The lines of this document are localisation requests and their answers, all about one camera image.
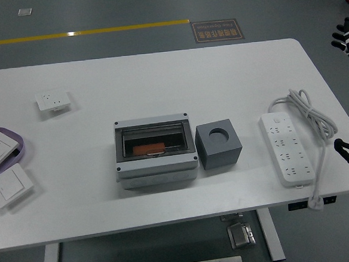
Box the grey electrical box clear lid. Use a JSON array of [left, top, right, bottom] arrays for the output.
[[111, 111, 201, 190]]

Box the white power strip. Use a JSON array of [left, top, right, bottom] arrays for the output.
[[257, 110, 315, 191]]

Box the white power cord with plug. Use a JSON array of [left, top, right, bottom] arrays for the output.
[[267, 85, 345, 214]]

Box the orange cylinder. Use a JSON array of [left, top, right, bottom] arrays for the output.
[[132, 142, 167, 157]]

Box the dark floor sign orange text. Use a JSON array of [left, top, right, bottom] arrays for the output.
[[189, 18, 246, 44]]

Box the black table control panel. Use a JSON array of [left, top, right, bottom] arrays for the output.
[[288, 196, 338, 211]]

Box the silver metal floor box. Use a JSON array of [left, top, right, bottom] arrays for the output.
[[226, 221, 257, 250]]

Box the grey cube with round hole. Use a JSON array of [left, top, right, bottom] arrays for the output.
[[193, 117, 244, 171]]

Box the table underside bracket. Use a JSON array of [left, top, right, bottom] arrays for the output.
[[219, 211, 244, 222]]

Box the white wall socket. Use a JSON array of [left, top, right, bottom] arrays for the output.
[[34, 89, 72, 114]]

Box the yellow floor tape line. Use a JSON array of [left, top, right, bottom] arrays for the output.
[[0, 19, 191, 47]]

